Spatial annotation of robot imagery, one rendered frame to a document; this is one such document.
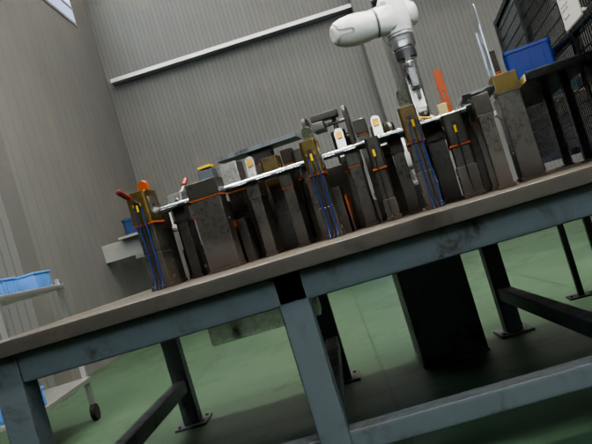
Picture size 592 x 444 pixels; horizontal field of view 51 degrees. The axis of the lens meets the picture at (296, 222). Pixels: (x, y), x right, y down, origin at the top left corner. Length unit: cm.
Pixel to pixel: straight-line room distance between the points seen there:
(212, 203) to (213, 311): 70
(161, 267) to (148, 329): 65
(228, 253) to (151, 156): 833
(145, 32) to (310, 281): 956
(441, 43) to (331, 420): 931
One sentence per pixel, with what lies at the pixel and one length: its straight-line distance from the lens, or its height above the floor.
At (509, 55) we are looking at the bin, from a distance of 245.
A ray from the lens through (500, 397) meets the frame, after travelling 171.
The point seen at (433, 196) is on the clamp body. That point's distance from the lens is 208.
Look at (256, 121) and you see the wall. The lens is 1026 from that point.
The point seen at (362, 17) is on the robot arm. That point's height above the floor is 142.
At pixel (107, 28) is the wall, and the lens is 1117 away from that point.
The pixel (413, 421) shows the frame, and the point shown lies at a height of 21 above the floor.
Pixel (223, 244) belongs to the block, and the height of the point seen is 79.
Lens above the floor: 74
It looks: 1 degrees up
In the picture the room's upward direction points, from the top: 17 degrees counter-clockwise
